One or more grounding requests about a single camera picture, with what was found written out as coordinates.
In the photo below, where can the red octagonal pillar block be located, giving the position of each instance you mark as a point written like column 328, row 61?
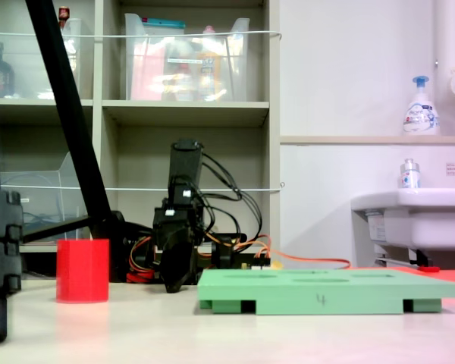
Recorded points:
column 82, row 271

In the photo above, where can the dark glass bottle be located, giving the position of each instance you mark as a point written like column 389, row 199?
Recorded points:
column 2, row 76

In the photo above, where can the clear plastic file holder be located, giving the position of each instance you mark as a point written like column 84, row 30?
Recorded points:
column 41, row 197

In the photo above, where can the large clear storage bin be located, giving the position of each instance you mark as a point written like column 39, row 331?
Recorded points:
column 151, row 76

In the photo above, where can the beige shelf unit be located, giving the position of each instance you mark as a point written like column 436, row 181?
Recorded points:
column 186, row 113

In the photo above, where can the small clear storage bin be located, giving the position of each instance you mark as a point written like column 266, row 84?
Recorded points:
column 77, row 57

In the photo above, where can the long black tripod leg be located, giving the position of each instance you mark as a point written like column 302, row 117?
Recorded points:
column 60, row 76

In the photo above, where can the pink sheet in bin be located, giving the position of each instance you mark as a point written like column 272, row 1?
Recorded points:
column 146, row 76

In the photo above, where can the white sink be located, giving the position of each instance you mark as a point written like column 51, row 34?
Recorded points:
column 421, row 220

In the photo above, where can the green shape sorter board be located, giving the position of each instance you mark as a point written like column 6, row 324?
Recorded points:
column 326, row 294

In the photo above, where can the white blue soap pump bottle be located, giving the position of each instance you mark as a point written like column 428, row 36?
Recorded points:
column 421, row 113

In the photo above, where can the small clear sanitizer bottle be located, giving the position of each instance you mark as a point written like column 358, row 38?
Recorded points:
column 409, row 176

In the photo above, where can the short black tripod leg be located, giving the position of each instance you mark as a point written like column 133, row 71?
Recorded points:
column 53, row 227

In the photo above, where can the notched black stack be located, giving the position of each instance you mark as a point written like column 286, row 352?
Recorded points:
column 0, row 246

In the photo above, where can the black table clamp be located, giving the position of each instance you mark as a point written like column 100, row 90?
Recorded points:
column 223, row 256

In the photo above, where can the yellow package in bin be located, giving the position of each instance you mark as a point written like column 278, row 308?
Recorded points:
column 208, row 76

